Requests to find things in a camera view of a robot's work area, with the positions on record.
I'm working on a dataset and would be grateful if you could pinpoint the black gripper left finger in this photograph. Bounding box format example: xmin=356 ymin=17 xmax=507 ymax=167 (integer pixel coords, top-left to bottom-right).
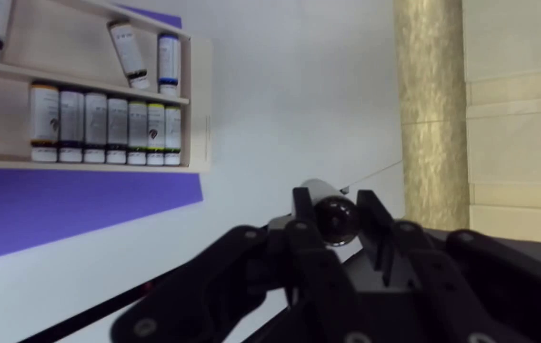
xmin=111 ymin=184 xmax=341 ymax=343

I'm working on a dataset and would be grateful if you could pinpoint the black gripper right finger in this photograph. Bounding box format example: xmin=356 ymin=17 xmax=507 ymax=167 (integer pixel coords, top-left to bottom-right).
xmin=356 ymin=190 xmax=541 ymax=343

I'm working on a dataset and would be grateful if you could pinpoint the white bottle dark cap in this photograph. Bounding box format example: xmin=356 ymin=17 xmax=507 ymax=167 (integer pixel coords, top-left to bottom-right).
xmin=303 ymin=179 xmax=358 ymax=245

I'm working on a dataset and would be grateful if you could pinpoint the row bottle one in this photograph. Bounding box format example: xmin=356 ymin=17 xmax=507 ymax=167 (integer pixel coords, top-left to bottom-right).
xmin=164 ymin=106 xmax=181 ymax=165

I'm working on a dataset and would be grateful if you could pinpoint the row bottle two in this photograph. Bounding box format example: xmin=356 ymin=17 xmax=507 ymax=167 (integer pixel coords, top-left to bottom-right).
xmin=147 ymin=102 xmax=164 ymax=165

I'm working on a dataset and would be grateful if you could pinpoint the row bottle three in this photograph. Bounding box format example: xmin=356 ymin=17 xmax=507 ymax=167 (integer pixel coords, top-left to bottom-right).
xmin=128 ymin=100 xmax=147 ymax=165

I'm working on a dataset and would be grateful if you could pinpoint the row bottle four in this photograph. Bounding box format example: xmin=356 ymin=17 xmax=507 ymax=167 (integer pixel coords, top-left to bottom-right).
xmin=107 ymin=97 xmax=128 ymax=163

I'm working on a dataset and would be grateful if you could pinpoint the row bottle five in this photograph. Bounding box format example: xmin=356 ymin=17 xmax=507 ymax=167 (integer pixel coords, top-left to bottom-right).
xmin=84 ymin=91 xmax=107 ymax=163

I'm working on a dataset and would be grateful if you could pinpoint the row bottle six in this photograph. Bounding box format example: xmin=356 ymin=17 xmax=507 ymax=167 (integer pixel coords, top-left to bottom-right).
xmin=59 ymin=89 xmax=84 ymax=163

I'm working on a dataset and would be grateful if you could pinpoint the white bottle bottom left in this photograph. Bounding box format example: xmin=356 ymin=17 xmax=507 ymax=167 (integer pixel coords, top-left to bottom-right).
xmin=158 ymin=32 xmax=181 ymax=97

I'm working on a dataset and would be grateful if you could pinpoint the row bottle seven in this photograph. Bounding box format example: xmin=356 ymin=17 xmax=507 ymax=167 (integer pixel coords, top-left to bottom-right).
xmin=31 ymin=83 xmax=59 ymax=161

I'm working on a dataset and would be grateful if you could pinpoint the wooden tray with divider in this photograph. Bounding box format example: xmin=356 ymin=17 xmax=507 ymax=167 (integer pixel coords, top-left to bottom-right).
xmin=0 ymin=0 xmax=214 ymax=173

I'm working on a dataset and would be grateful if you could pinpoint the purple paper mat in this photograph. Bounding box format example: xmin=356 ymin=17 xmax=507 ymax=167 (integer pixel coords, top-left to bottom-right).
xmin=0 ymin=3 xmax=206 ymax=266

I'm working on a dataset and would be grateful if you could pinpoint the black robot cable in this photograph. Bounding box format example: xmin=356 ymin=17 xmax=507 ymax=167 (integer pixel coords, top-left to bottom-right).
xmin=15 ymin=272 xmax=177 ymax=343

